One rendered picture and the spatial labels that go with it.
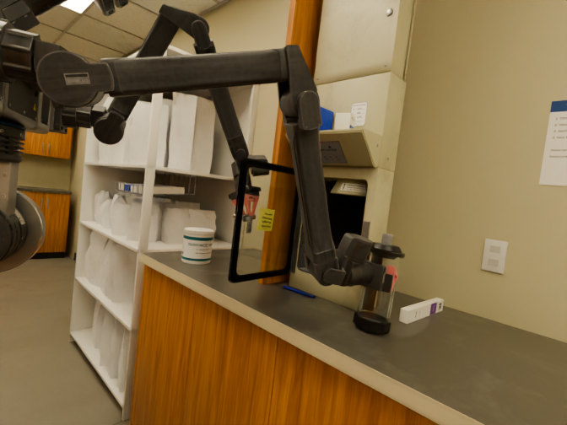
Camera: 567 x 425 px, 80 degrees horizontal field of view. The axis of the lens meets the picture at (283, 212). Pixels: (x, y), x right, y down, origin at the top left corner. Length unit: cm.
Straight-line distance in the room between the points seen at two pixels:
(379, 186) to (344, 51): 50
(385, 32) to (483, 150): 57
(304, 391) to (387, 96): 90
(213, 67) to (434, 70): 115
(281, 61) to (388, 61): 60
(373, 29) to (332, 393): 109
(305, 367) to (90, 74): 80
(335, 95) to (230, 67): 69
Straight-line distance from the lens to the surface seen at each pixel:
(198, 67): 63
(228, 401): 129
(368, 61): 124
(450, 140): 151
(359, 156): 109
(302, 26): 145
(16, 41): 65
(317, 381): 96
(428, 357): 95
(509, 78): 152
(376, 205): 113
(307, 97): 65
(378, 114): 116
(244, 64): 65
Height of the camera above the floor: 129
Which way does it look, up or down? 3 degrees down
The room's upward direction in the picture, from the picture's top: 7 degrees clockwise
